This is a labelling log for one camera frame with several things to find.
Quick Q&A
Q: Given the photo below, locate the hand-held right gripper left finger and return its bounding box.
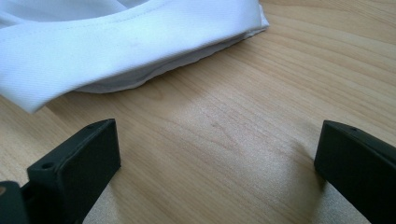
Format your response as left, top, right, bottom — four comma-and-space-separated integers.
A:
26, 118, 122, 224

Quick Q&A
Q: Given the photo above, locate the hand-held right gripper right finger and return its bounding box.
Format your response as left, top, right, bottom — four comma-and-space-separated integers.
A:
313, 119, 396, 224

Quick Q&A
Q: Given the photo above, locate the white cloth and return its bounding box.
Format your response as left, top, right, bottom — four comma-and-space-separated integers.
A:
0, 0, 271, 115

